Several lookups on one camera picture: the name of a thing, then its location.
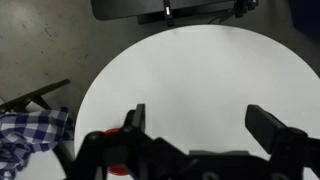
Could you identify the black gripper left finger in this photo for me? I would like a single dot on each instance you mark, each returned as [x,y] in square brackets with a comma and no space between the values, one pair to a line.
[138,116]

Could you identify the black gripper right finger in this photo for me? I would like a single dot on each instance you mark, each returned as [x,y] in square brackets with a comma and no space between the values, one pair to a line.
[266,128]

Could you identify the red bowl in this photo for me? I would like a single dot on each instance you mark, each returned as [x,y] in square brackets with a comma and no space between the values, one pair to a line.
[116,170]

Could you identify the blue white checkered cloth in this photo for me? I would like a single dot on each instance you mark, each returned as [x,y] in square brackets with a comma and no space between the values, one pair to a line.
[30,130]

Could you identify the black folding workbench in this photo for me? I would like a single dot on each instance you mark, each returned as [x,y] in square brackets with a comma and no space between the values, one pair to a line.
[116,8]

